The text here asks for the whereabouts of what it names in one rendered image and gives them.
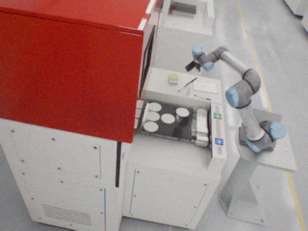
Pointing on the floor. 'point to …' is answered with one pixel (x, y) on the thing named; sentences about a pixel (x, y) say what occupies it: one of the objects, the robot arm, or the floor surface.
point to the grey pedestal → (242, 195)
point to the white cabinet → (166, 196)
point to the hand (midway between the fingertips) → (197, 70)
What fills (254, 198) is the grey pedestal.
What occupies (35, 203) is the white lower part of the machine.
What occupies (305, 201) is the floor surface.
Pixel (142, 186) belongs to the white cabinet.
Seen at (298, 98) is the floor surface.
